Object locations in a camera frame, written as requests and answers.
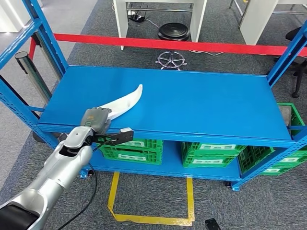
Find grey five-finger robot hand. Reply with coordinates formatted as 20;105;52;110
80;107;113;136

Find white curved plastic part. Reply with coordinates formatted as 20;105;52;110
97;84;143;121

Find blue metal shelf rack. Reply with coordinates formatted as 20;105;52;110
0;0;307;192

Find red barrier belt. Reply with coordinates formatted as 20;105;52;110
29;33;307;59

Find white panel-leg desk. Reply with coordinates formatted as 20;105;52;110
229;0;307;46
113;0;208;51

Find black router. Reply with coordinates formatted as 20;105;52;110
128;10;147;23

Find yellow floor tape outline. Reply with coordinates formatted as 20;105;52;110
107;172;195;227

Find black round stool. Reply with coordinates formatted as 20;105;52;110
155;22;191;71

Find grey flat panel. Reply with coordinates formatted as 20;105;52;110
279;105;292;126

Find black office chair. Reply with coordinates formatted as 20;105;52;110
273;26;307;99

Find black camera cable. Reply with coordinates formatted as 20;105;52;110
57;144;113;230

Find chrome stanchion post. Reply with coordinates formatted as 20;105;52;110
33;32;64;80
14;51;53;104

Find white cable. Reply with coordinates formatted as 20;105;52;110
145;18;160;29
188;49;224;57

